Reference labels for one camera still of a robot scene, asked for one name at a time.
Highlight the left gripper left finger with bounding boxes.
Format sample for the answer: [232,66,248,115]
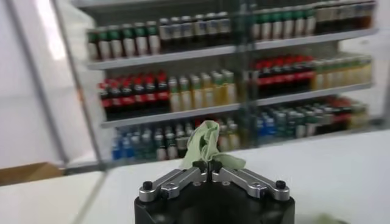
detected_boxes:
[138,160,211,203]

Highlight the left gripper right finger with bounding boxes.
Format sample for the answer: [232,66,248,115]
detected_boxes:
[210,160,292,202]

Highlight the light green t-shirt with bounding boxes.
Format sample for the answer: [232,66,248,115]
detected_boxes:
[179,120,351,224]

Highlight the yellow juice bottle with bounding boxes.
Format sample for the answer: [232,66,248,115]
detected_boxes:
[212,72,225,106]
[191,75,204,110]
[202,74,214,108]
[179,76,192,111]
[168,77,181,113]
[223,69,237,104]

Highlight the red cap cola bottle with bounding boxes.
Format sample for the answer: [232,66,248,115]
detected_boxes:
[133,75,146,116]
[144,73,157,114]
[156,71,170,113]
[99,79,112,121]
[110,78,122,119]
[121,77,134,118]

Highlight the beverage display shelf unit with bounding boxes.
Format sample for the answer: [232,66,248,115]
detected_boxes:
[69,0,255,167]
[237,0,381,144]

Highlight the green cap tea bottle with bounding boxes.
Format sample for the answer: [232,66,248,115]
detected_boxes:
[272,9,283,39]
[87,29,100,61]
[135,23,149,57]
[261,10,273,40]
[109,26,123,58]
[294,7,306,37]
[251,12,262,40]
[146,21,161,55]
[305,6,317,37]
[122,24,137,58]
[282,8,295,38]
[97,27,111,60]

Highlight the dark bottle blue white label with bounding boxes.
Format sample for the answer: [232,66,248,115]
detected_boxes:
[194,14,207,48]
[158,18,171,52]
[206,13,219,46]
[170,16,183,51]
[182,15,195,49]
[218,12,232,45]

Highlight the open brown cardboard box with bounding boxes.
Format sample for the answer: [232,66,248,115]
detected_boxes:
[0,162,65,187]

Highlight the glass cooler door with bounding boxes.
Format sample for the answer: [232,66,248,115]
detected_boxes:
[5,0,109,176]

